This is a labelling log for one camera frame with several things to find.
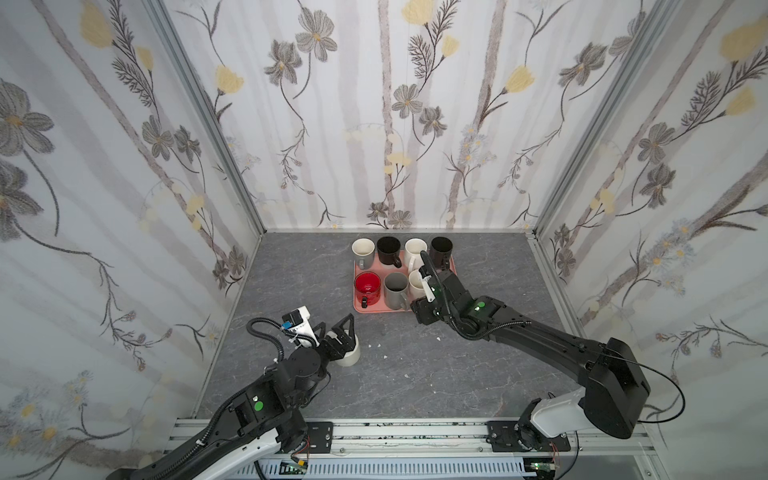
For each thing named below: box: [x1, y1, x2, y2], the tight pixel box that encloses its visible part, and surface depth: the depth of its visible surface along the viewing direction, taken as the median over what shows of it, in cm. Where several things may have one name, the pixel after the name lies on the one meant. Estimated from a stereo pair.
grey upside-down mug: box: [384, 272, 409, 310], surface depth 95 cm
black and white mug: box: [377, 236, 402, 268], surface depth 106 cm
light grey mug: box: [351, 237, 376, 270], surface depth 104 cm
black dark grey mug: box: [430, 236, 454, 271], surface depth 106 cm
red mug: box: [354, 271, 382, 309], surface depth 97 cm
